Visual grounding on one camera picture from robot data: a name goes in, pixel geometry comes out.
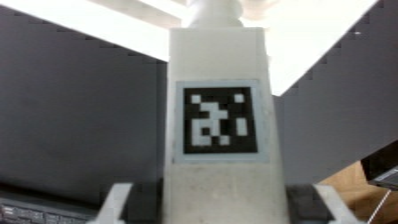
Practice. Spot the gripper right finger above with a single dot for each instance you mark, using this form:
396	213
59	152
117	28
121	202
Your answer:
316	206

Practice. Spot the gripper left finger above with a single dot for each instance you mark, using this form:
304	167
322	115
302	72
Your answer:
130	205

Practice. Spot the white leg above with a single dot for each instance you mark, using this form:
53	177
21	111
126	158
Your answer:
222	175

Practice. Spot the white square table top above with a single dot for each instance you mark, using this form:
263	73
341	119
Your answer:
304	25

